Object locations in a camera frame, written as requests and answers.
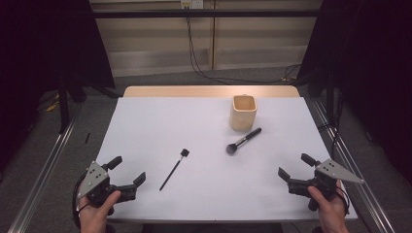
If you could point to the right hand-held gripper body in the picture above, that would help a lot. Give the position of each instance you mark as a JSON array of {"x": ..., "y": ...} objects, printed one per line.
[{"x": 327, "y": 176}]

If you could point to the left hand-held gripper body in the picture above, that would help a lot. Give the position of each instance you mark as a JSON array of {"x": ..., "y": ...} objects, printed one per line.
[{"x": 97, "y": 181}]

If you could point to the thin black brush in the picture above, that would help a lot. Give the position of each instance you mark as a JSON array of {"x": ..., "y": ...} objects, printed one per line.
[{"x": 173, "y": 171}]

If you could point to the black silver makeup brush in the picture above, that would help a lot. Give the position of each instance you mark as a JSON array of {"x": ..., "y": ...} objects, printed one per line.
[{"x": 243, "y": 141}]

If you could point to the beige square cup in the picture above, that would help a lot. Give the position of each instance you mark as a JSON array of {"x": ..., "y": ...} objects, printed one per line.
[{"x": 243, "y": 113}]

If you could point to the person's left hand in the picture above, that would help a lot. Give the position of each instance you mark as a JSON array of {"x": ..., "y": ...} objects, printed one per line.
[{"x": 94, "y": 215}]

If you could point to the person's right hand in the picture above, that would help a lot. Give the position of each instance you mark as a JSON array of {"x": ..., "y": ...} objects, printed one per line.
[{"x": 330, "y": 210}]

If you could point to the small black floor piece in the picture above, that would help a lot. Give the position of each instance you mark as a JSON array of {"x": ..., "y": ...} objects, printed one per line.
[{"x": 87, "y": 138}]

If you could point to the white table sheet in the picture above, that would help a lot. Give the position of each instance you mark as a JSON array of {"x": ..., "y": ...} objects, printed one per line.
[{"x": 207, "y": 181}]

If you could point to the wooden table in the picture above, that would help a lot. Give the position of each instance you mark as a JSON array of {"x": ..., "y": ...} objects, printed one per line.
[{"x": 181, "y": 91}]

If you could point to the black curtain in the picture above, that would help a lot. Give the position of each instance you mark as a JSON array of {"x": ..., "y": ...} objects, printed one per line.
[
  {"x": 39, "y": 64},
  {"x": 379, "y": 81}
]

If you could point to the black horizontal bar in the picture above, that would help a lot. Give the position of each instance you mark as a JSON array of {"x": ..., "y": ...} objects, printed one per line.
[{"x": 162, "y": 13}]

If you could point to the aluminium floor rail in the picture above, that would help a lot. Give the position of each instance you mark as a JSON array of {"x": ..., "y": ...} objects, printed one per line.
[
  {"x": 45, "y": 174},
  {"x": 362, "y": 187}
]

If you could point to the black stand post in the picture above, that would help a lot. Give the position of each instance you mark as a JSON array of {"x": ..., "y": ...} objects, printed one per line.
[
  {"x": 63, "y": 110},
  {"x": 330, "y": 97}
]

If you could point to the white wall socket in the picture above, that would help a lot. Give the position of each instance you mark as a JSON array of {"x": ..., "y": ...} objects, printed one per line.
[{"x": 191, "y": 4}]

